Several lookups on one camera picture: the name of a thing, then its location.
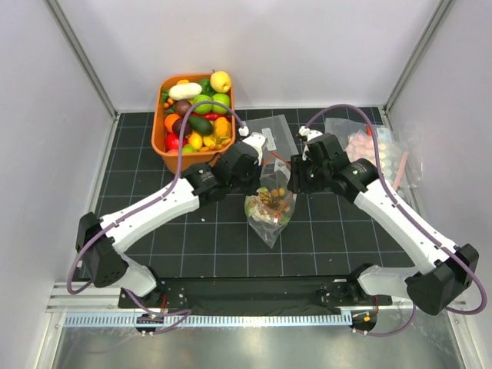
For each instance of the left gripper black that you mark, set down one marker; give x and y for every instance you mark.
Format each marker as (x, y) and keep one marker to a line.
(252, 189)

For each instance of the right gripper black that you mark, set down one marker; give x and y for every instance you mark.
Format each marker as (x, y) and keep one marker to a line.
(297, 183)

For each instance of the brown toy longan bunch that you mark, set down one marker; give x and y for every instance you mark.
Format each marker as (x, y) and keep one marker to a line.
(275, 201)

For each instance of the orange zipper clear bag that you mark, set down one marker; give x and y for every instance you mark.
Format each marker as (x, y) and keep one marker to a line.
(274, 174)

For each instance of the toy cauliflower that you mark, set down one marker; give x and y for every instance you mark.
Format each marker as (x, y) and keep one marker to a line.
(255, 209)

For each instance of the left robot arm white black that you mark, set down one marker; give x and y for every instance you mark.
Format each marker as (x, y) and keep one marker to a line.
(102, 243)

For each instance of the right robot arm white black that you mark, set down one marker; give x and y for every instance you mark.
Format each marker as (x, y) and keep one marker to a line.
(442, 270)

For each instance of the blue zipper clear bag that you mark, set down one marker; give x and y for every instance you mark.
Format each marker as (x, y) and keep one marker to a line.
(279, 139)

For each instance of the clear crumpled plastic bag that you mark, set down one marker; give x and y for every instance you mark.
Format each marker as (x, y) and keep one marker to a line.
(342, 128)

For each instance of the polka dot zip bag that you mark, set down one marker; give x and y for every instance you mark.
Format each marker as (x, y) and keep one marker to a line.
(392, 157)

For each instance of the yellow toy lemon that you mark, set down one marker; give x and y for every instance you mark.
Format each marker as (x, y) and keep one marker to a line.
(196, 141)

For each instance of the red toy chili pepper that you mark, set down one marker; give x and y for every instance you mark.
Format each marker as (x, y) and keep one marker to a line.
(209, 116)

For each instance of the green toy apple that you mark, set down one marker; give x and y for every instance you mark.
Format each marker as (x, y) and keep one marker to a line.
(223, 99)

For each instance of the dark purple toy onion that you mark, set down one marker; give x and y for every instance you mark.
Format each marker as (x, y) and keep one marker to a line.
(182, 107)

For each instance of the yellow toy pear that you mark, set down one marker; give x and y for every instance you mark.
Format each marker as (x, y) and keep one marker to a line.
(221, 82)

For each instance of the white toy radish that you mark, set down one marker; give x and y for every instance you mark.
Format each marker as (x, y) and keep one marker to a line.
(185, 91)

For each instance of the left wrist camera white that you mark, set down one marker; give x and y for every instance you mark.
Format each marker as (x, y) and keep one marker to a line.
(258, 142)

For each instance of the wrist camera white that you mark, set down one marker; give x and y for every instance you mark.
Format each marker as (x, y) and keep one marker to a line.
(306, 135)
(258, 142)

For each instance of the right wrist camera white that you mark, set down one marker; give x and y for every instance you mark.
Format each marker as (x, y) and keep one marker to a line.
(306, 135)

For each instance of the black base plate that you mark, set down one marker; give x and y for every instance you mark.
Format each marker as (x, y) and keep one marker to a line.
(263, 296)

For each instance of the aluminium frame rail front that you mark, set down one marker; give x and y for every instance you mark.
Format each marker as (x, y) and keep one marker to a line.
(99, 309)

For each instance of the right aluminium frame post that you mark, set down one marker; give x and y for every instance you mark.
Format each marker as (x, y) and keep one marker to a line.
(419, 51)

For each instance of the aluminium frame post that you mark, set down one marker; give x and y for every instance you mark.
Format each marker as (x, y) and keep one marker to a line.
(419, 51)
(76, 47)

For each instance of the left aluminium frame post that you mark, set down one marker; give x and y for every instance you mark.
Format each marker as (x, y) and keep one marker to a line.
(76, 47)

